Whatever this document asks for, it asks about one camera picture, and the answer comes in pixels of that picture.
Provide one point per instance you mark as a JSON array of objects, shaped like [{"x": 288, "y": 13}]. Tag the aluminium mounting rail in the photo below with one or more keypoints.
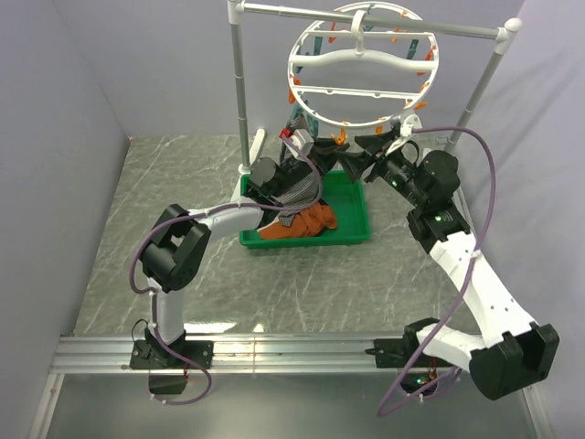
[{"x": 254, "y": 353}]

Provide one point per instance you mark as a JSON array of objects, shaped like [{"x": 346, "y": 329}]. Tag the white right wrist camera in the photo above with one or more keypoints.
[{"x": 407, "y": 124}]

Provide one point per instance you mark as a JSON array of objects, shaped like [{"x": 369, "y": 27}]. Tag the grey striped boxer underwear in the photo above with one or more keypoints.
[{"x": 293, "y": 207}]

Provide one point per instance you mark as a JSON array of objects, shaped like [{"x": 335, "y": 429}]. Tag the white round clip hanger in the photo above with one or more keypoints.
[{"x": 349, "y": 45}]

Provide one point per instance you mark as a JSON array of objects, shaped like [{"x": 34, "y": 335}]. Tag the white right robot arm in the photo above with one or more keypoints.
[{"x": 513, "y": 350}]

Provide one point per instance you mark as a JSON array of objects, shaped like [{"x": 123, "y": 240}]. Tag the teal clothes peg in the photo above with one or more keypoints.
[
  {"x": 297, "y": 110},
  {"x": 318, "y": 42},
  {"x": 314, "y": 127}
]

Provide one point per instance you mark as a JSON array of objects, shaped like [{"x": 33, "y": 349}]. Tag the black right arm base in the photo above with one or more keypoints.
[{"x": 394, "y": 353}]

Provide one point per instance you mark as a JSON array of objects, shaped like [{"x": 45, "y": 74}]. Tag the orange white underwear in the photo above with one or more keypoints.
[{"x": 307, "y": 223}]

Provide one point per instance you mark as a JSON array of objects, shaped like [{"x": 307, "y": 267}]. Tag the green plastic tray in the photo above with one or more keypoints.
[{"x": 348, "y": 203}]

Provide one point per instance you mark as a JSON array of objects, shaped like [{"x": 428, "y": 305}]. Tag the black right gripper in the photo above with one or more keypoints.
[{"x": 356, "y": 164}]

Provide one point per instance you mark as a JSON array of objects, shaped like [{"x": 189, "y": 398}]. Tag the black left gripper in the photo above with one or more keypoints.
[{"x": 324, "y": 146}]

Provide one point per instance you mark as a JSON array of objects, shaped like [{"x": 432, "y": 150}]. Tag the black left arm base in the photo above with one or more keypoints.
[{"x": 149, "y": 354}]

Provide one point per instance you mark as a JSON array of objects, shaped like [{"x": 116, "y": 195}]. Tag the white grey drying rack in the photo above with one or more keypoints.
[{"x": 379, "y": 20}]

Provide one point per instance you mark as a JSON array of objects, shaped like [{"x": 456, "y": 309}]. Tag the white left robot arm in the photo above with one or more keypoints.
[{"x": 171, "y": 255}]

